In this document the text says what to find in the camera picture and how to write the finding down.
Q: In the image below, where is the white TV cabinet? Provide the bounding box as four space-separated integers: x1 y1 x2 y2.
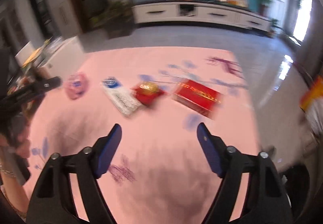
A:
132 2 271 32

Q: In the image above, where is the tall potted plant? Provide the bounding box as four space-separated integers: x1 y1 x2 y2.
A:
258 0 273 17

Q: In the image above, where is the person's left hand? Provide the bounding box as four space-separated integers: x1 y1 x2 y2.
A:
1 113 31 158

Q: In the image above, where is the orange red shopping bag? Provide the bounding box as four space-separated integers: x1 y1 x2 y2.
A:
299 75 322 111

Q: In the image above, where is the white box on table edge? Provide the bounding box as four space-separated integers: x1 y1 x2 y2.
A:
37 36 86 81

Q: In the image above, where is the pink patterned tablecloth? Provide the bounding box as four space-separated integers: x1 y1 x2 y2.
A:
25 47 259 223

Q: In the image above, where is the pink plastic bag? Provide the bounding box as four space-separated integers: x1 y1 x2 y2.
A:
64 73 89 100

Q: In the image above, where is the white blue toothpaste box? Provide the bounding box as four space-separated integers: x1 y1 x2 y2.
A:
101 77 142 117

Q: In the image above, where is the red gold wrapper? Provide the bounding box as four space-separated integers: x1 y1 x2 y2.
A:
131 81 165 107

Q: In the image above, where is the black round trash bin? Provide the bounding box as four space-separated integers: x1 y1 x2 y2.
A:
279 163 310 206

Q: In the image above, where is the red cigarette box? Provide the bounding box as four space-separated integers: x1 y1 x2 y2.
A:
174 79 222 118

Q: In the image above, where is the potted green plant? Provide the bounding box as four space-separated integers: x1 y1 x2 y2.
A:
267 19 282 38

